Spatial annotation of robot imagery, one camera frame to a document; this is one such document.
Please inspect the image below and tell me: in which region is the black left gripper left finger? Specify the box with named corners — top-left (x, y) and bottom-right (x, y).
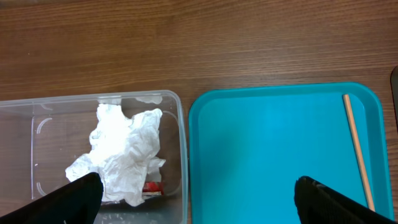
top-left (1, 172), bottom-right (103, 224)

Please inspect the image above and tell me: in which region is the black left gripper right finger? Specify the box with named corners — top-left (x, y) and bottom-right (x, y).
top-left (294, 176), bottom-right (397, 224)

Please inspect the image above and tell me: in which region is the wooden chopstick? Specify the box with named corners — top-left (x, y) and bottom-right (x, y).
top-left (343, 94), bottom-right (375, 212)

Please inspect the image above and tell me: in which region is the white napkin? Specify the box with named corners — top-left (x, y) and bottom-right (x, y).
top-left (65, 104), bottom-right (165, 207)

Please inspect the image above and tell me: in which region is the red wrapper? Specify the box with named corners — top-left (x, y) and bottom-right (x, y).
top-left (142, 182), bottom-right (164, 197)

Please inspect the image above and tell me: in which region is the clear plastic waste bin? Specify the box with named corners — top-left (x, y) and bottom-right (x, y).
top-left (1, 90), bottom-right (188, 223)

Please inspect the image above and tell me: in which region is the teal serving tray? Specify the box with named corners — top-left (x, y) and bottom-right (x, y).
top-left (189, 82), bottom-right (394, 224)

